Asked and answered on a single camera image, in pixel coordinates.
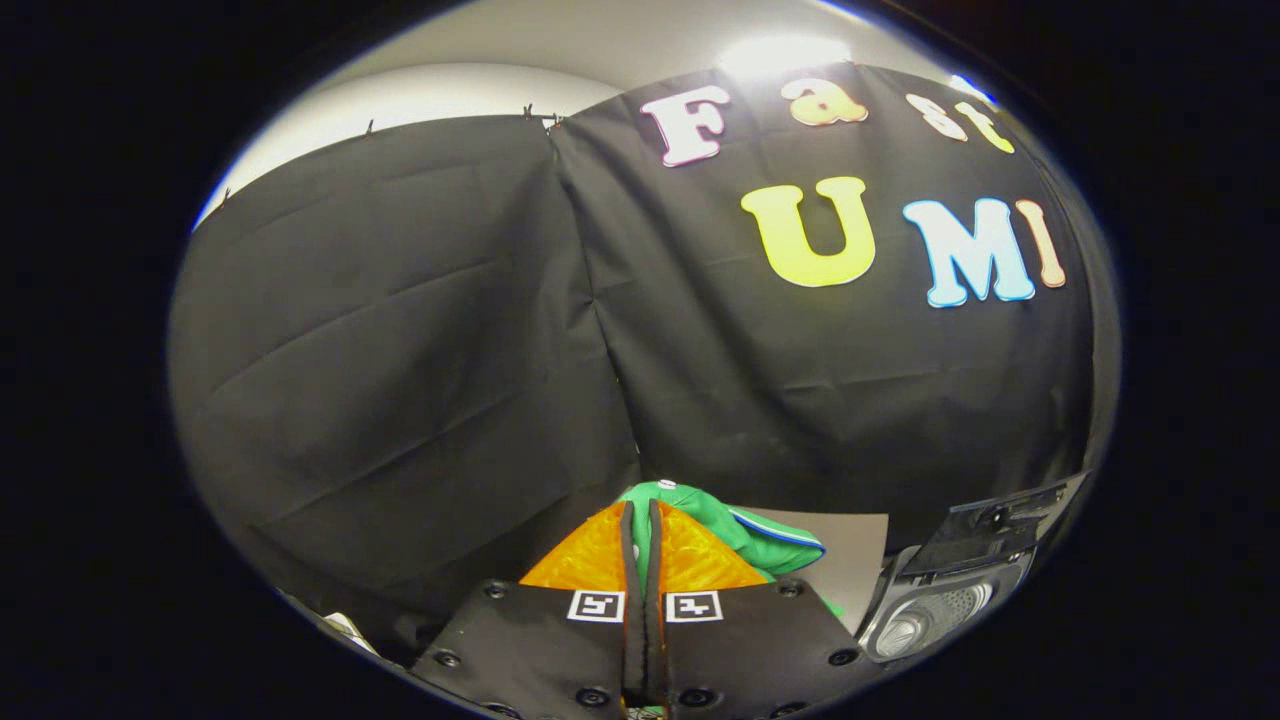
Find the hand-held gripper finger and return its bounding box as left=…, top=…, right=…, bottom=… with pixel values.
left=410, top=500, right=646, bottom=720
left=645, top=498, right=891, bottom=720

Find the green garment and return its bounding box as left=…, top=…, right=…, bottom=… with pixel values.
left=618, top=480, right=844, bottom=616

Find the dark glass washing machine lid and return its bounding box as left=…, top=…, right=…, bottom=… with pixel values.
left=900, top=470, right=1091, bottom=579

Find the grey washing machine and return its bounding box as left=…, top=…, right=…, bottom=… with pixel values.
left=858, top=550, right=1037, bottom=664

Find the small white object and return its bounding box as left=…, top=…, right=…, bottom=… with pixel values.
left=325, top=612, right=377, bottom=657

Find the ceiling light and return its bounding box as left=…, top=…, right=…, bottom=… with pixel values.
left=720, top=35, right=852, bottom=79

